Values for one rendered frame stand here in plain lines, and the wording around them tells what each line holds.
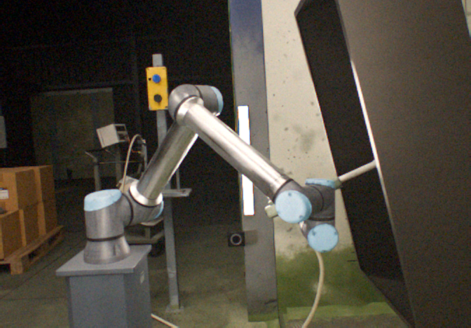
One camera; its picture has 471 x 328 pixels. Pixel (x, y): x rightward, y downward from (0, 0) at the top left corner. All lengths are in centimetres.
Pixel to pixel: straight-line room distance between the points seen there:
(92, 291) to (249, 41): 151
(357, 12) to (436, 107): 36
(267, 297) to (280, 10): 166
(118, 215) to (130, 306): 36
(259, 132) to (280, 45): 51
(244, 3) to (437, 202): 154
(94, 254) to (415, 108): 128
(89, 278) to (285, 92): 140
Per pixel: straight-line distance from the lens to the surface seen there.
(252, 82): 227
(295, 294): 247
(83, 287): 170
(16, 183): 426
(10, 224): 414
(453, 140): 132
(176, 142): 153
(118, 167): 429
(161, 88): 246
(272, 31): 233
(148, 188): 169
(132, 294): 167
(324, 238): 123
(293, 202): 108
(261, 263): 239
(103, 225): 167
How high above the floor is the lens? 114
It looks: 3 degrees down
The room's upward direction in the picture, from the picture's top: 3 degrees counter-clockwise
